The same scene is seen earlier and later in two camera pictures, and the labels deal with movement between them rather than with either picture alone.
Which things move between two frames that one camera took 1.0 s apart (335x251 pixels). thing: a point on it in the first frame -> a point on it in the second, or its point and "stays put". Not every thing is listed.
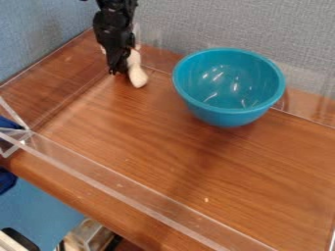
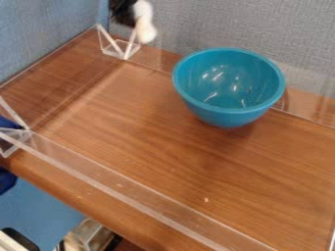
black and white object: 15,241 stays put
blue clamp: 8,176 stays put
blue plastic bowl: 228,85 stays put
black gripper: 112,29 -> 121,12
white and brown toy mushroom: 137,75 -> 145,26
